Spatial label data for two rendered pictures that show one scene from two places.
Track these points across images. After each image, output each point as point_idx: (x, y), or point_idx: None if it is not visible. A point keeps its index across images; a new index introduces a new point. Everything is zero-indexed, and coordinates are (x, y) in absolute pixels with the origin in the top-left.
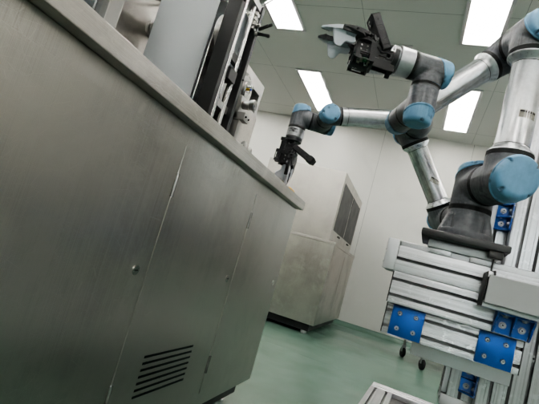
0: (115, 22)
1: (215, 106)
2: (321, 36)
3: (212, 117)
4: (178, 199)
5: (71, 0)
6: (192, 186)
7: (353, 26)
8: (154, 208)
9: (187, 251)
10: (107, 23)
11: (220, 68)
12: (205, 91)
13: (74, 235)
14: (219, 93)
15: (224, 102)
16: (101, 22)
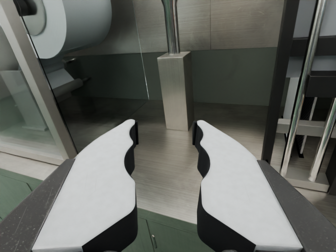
0: (67, 158)
1: (289, 140)
2: (192, 129)
3: (290, 153)
4: (166, 250)
5: (24, 177)
6: (179, 246)
7: (26, 206)
8: (144, 249)
9: None
10: (38, 179)
11: (272, 94)
12: (266, 124)
13: None
14: (293, 122)
15: (324, 125)
16: (36, 180)
